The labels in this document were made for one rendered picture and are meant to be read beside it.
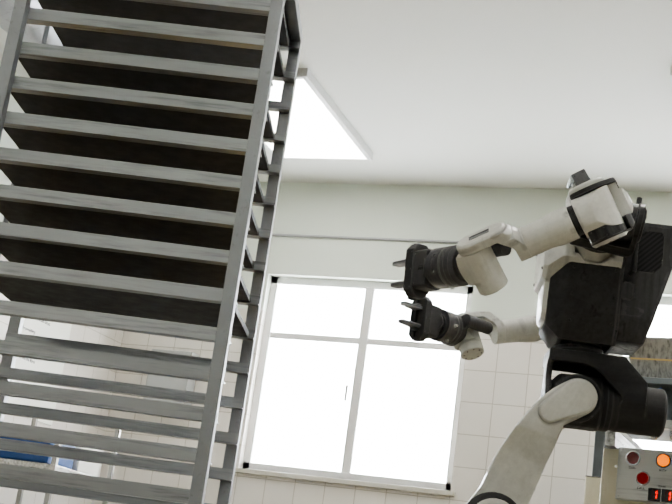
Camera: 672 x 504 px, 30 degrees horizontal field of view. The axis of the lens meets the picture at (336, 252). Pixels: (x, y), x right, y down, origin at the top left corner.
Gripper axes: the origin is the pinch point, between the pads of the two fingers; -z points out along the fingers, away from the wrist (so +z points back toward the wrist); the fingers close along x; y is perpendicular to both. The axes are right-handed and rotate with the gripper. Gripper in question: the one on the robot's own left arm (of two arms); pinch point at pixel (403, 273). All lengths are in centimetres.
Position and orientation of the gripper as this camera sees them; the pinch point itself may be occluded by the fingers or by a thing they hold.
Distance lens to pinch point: 276.7
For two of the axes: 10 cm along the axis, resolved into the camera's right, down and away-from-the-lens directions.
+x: 1.0, -9.7, 2.3
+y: -7.5, -2.2, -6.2
